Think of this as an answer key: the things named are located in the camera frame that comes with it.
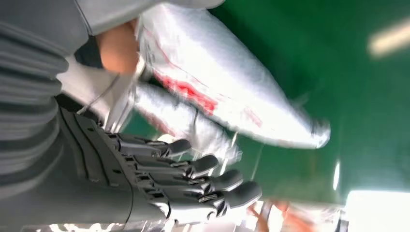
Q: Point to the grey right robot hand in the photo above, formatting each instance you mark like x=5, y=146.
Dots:
x=96, y=179

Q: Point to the long grey parcel red print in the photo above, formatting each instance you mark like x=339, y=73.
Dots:
x=166, y=109

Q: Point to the green conveyor belt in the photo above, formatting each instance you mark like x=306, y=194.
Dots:
x=352, y=112

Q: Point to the person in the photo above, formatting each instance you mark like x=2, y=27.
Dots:
x=83, y=83

